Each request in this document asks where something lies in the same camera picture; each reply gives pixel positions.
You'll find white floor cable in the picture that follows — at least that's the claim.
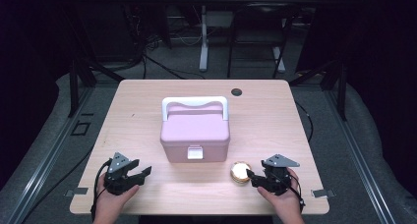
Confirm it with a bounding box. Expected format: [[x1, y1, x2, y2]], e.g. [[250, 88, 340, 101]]
[[173, 31, 203, 47]]

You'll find black metal stand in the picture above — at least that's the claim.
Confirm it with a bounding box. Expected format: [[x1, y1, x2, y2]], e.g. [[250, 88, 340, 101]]
[[289, 58, 348, 122], [67, 58, 126, 119]]

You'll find aluminium floor rail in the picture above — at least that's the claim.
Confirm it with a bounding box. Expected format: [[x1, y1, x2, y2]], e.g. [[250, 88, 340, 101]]
[[324, 85, 397, 224], [3, 85, 96, 224]]

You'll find person's left hand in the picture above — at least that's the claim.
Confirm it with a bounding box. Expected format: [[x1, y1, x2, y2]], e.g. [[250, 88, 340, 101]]
[[94, 174, 141, 218]]

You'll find black chair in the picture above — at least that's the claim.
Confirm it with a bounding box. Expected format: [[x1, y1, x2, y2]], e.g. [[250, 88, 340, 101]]
[[226, 2, 294, 80]]

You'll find grey tape piece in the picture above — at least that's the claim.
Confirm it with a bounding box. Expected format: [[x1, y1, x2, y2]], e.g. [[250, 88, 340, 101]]
[[64, 187, 89, 197], [311, 189, 336, 198]]

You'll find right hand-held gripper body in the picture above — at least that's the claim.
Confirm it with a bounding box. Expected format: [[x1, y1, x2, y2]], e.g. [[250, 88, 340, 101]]
[[261, 153, 301, 196]]

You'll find bundle of black cables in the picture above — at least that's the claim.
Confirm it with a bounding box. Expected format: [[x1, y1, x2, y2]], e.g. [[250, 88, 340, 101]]
[[129, 4, 171, 56]]

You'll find person's right hand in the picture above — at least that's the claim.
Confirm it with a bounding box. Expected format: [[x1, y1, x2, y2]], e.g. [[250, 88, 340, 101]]
[[257, 168, 304, 218]]

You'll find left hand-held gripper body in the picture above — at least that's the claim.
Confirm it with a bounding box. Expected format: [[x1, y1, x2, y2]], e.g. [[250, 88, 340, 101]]
[[103, 152, 134, 196]]

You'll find thick black floor cable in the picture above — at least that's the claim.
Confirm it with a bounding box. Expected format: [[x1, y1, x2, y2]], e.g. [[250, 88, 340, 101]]
[[142, 53, 206, 81]]

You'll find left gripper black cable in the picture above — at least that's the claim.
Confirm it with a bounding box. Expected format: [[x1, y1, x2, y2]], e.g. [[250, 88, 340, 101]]
[[90, 158, 114, 222]]

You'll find tall white desk leg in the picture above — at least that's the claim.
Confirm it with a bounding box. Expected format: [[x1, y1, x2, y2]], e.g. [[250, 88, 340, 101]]
[[199, 5, 209, 73]]

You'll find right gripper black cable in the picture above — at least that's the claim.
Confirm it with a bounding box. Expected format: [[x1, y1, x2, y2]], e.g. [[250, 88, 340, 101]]
[[288, 174, 307, 213]]

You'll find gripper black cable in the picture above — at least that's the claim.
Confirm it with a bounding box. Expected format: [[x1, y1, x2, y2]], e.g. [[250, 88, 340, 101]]
[[90, 158, 114, 222], [288, 174, 307, 213]]

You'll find pink storage box white handle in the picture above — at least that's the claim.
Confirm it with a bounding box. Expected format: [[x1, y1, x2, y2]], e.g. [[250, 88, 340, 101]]
[[159, 95, 231, 164]]

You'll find round gold tin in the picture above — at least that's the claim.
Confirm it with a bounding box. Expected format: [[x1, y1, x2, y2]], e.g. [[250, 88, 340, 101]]
[[229, 161, 253, 185]]

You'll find looped black cable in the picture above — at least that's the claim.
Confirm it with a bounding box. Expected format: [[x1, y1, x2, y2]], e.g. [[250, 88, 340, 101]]
[[294, 100, 315, 143]]

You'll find short white desk foot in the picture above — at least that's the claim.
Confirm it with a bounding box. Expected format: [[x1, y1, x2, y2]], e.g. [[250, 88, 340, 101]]
[[272, 46, 286, 74]]

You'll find thin black floor cable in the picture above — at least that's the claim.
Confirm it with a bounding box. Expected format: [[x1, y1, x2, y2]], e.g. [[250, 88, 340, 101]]
[[19, 146, 96, 224]]

